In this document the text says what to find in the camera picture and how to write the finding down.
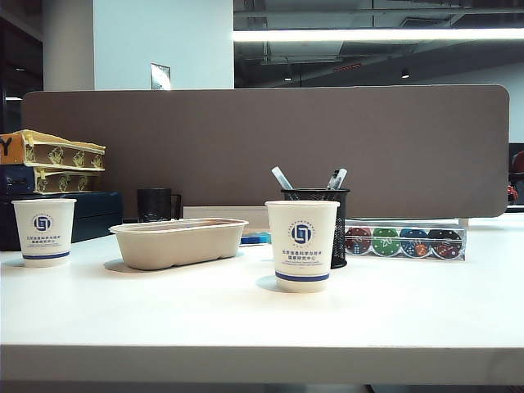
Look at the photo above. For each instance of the green poker chip stack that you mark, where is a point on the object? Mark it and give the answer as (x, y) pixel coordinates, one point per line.
(385, 241)

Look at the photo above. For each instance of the brown desk partition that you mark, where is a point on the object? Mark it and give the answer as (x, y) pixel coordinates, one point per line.
(266, 131)

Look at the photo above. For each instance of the white partition foot bracket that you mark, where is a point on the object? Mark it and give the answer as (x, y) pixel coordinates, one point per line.
(463, 222)

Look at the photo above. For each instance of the dark brown poker chip stack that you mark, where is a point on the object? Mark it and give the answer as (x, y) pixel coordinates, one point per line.
(445, 243)

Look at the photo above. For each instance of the black and white pen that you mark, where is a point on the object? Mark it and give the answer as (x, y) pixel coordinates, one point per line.
(337, 179)

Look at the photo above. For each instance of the ceiling light strip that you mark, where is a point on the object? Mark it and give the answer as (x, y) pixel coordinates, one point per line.
(368, 34)

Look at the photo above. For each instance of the dark translucent mug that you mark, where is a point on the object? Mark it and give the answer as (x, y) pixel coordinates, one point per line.
(154, 204)

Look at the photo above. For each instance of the white paper cup blue logo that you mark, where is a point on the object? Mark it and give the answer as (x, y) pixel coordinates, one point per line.
(303, 262)
(44, 245)

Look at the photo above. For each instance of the beige pulp tray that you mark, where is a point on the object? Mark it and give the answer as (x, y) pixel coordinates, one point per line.
(177, 245)

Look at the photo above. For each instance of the clear acrylic chip case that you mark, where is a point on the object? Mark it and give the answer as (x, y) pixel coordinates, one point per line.
(405, 229)

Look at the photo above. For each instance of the blue poker chip stack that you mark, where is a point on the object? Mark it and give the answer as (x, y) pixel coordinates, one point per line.
(413, 241)

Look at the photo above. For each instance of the red poker chip stack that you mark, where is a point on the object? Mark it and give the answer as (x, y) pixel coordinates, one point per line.
(358, 241)

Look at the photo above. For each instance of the dark blue plastic case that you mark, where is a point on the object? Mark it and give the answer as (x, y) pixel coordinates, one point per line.
(94, 213)

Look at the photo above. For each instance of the small ceiling spot lamp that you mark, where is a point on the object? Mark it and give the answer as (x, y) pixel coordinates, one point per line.
(405, 74)

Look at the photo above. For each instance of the blue puzzle box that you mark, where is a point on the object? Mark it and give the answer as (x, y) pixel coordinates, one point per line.
(53, 180)

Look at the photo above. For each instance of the clear barrel pen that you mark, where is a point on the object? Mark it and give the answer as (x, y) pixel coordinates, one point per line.
(282, 178)

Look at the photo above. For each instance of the teal letter card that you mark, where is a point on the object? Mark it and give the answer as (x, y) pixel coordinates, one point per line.
(256, 238)

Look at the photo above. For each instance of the black mesh pen holder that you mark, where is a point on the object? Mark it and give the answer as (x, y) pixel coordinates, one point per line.
(341, 237)

